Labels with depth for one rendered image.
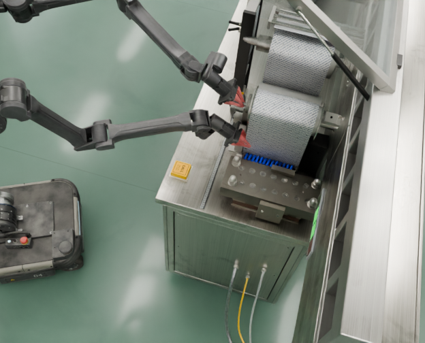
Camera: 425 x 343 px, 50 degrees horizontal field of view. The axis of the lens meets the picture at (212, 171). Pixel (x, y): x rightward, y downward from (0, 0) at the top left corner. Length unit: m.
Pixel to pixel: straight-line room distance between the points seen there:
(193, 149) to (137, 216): 0.97
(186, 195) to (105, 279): 1.00
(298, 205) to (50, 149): 1.95
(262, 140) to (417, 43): 0.68
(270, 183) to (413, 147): 0.57
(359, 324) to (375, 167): 0.39
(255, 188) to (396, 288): 0.73
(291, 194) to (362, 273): 0.84
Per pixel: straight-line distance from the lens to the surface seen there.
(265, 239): 1.94
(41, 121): 1.61
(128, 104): 3.42
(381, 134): 1.25
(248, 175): 1.83
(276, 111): 1.70
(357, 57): 1.28
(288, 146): 1.80
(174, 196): 1.90
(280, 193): 1.81
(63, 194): 2.76
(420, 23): 2.03
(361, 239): 1.06
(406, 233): 1.38
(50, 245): 2.62
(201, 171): 1.97
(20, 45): 4.02
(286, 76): 1.87
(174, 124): 1.73
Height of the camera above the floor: 2.55
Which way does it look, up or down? 56 degrees down
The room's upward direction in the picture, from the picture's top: 7 degrees clockwise
